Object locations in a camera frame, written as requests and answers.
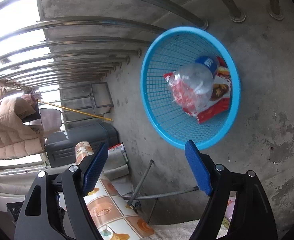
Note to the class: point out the metal balcony railing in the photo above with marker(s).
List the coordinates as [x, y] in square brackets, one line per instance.
[87, 27]

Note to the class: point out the yellow stick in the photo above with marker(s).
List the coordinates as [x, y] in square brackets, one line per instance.
[82, 111]

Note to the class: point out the pink patterned cloth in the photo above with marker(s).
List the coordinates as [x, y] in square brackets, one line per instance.
[229, 207]

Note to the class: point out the mauve hanging cloth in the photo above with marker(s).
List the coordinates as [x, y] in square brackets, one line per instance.
[49, 117]

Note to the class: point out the red and white snack bag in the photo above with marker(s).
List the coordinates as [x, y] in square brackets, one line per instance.
[219, 90]

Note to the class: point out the leaf-patterned tablecloth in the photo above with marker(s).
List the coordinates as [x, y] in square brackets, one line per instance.
[112, 205]

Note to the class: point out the dark grey cabinet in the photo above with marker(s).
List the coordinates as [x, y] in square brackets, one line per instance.
[87, 135]

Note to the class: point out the white printed sack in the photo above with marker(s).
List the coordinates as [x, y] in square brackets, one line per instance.
[117, 170]

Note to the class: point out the blue plastic mesh basket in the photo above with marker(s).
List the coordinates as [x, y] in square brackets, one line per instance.
[162, 67]

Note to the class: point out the clear bottle with blue label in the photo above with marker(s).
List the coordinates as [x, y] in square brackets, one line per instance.
[194, 80]

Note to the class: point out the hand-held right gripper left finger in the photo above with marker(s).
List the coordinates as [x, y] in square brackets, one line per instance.
[95, 170]

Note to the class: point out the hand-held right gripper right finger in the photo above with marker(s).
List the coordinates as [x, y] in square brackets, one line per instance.
[199, 170]

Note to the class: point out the beige padded jacket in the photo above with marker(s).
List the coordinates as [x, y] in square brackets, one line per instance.
[4, 125]

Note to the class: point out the grey window screen frame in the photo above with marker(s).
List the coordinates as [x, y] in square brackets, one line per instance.
[102, 95]

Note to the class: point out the metal table frame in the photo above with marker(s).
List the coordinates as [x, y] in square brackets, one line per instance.
[142, 180]

